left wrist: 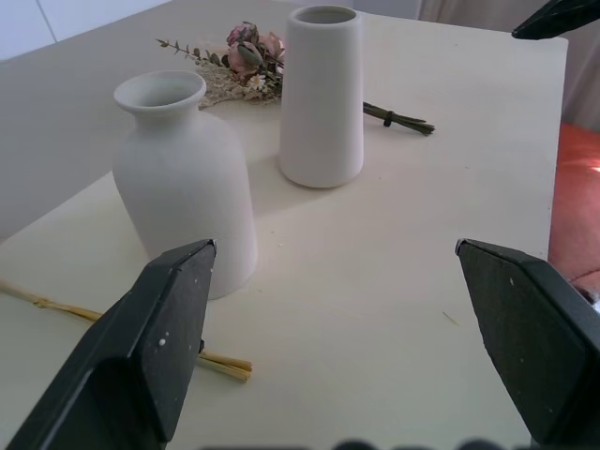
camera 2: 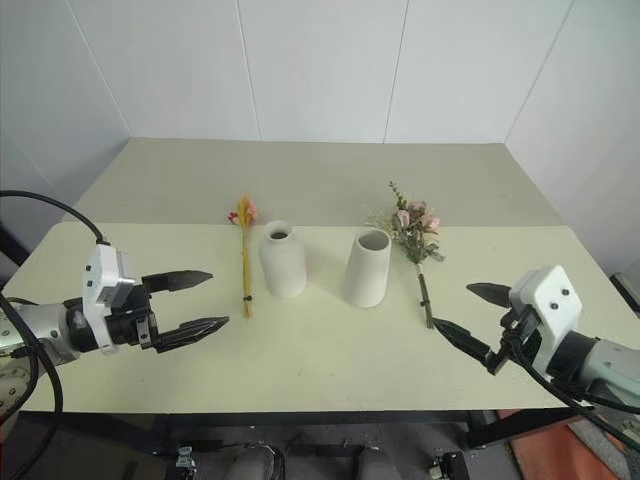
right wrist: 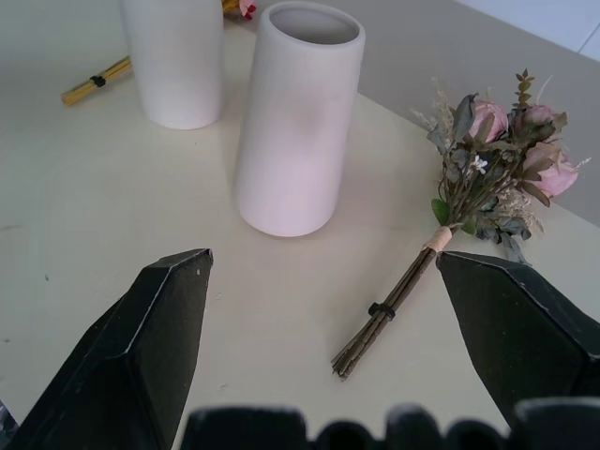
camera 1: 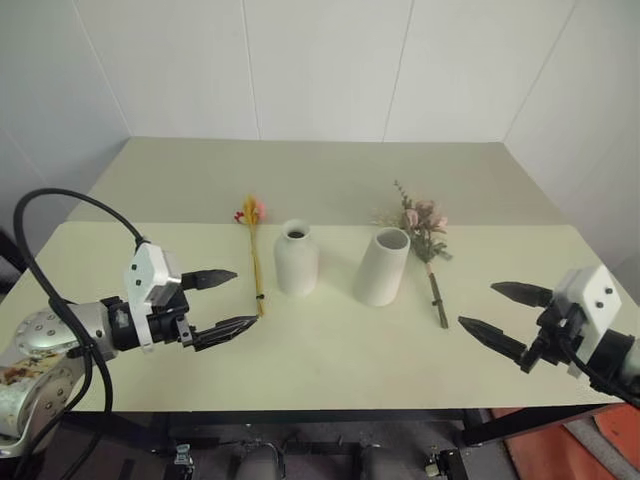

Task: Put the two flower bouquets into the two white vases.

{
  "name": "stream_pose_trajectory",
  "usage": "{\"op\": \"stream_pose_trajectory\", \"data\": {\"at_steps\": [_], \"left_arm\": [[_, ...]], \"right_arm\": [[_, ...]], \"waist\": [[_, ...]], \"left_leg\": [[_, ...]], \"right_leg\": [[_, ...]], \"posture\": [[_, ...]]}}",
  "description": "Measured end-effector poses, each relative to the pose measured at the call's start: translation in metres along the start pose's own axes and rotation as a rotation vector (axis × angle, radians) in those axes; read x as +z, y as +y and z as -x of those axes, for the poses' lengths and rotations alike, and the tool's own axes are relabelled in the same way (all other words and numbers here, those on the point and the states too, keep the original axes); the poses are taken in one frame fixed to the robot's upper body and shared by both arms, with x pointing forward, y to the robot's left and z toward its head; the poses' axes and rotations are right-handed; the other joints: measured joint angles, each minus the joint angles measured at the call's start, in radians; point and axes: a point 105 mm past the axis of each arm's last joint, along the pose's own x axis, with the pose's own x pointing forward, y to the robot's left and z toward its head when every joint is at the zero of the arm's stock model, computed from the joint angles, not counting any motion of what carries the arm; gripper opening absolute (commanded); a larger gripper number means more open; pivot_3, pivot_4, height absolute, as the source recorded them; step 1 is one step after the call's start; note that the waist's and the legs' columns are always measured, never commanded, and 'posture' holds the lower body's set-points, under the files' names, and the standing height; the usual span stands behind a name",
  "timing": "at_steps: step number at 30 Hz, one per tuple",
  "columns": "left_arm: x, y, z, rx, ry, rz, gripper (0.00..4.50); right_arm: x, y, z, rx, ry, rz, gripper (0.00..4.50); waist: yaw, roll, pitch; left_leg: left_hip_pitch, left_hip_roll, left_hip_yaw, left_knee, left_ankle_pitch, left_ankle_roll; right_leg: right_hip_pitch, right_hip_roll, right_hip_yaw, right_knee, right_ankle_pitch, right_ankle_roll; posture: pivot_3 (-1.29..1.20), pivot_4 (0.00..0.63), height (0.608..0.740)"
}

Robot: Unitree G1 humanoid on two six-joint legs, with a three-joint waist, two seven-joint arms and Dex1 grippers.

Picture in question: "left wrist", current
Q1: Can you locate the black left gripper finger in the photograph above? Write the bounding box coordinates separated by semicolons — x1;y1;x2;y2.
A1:
455;237;600;450
7;238;218;450

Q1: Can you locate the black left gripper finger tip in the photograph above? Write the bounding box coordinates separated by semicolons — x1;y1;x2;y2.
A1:
511;0;600;40

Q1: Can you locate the white flared-neck ceramic vase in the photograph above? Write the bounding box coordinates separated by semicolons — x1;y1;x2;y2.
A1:
111;69;260;302

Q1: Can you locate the white tapered cylinder vase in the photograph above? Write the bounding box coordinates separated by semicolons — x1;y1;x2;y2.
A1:
277;5;366;189

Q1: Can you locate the yellow dried straw stem bundle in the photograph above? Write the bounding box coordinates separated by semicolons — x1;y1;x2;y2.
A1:
0;278;254;384

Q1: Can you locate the orange red chair seat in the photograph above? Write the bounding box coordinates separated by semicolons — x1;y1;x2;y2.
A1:
547;121;600;282

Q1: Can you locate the pink dried flower bouquet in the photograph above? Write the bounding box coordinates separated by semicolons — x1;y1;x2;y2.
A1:
156;21;437;139

